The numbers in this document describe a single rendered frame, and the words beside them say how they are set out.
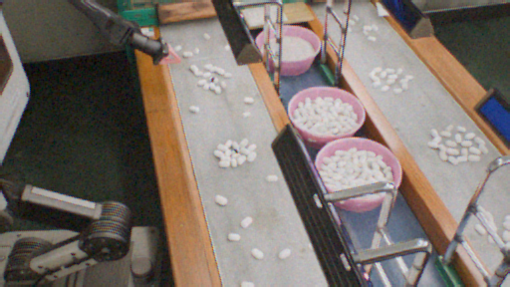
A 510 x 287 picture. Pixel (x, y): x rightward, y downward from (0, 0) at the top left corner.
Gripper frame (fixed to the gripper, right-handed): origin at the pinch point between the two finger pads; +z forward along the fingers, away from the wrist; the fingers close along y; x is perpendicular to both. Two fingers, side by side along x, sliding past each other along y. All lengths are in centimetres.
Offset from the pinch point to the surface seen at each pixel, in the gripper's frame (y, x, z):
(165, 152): -35.1, 14.4, -1.5
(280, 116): -27.1, -11.3, 29.8
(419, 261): -108, -35, 15
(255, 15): 38, -18, 35
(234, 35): -23.2, -26.9, -1.3
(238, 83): -2.3, -3.9, 24.2
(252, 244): -74, 5, 15
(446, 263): -92, -25, 54
